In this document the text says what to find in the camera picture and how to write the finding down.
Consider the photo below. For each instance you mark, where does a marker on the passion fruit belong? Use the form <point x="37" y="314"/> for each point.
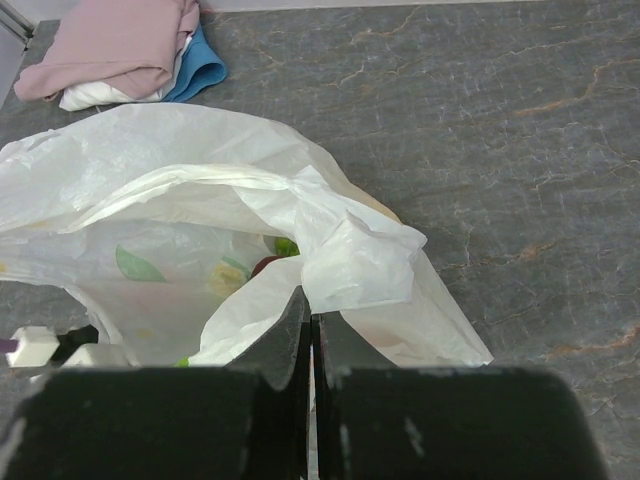
<point x="261" y="265"/>

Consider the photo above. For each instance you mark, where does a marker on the white plastic bag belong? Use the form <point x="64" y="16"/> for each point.
<point x="154" y="216"/>

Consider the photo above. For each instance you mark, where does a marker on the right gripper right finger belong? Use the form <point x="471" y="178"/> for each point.
<point x="376" y="420"/>

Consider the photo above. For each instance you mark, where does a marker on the white cloth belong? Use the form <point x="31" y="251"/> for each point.
<point x="86" y="95"/>

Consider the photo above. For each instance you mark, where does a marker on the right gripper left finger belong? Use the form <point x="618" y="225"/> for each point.
<point x="245" y="420"/>

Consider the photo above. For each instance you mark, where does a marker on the blue cloth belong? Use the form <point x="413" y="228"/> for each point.
<point x="200" y="68"/>

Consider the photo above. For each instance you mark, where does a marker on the pink cloth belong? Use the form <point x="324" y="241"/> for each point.
<point x="129" y="45"/>

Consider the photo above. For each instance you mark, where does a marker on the green grapes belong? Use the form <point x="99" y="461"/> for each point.
<point x="285" y="247"/>

